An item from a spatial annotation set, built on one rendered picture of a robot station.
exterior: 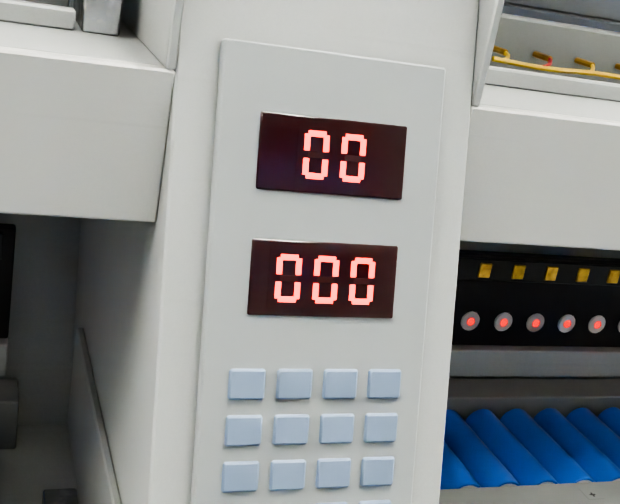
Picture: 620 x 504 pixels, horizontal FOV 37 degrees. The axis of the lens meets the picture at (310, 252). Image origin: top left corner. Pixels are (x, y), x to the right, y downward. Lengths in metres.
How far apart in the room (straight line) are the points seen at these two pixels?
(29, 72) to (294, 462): 0.13
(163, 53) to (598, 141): 0.15
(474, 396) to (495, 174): 0.20
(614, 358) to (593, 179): 0.24
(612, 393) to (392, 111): 0.30
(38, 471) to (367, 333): 0.19
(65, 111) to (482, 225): 0.14
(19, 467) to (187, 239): 0.19
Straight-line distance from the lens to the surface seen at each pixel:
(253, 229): 0.26
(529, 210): 0.32
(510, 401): 0.50
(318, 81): 0.27
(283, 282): 0.27
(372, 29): 0.28
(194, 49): 0.26
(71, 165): 0.26
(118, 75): 0.26
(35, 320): 0.46
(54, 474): 0.42
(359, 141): 0.27
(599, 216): 0.34
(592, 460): 0.48
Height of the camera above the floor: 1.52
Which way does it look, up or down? 3 degrees down
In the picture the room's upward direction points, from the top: 4 degrees clockwise
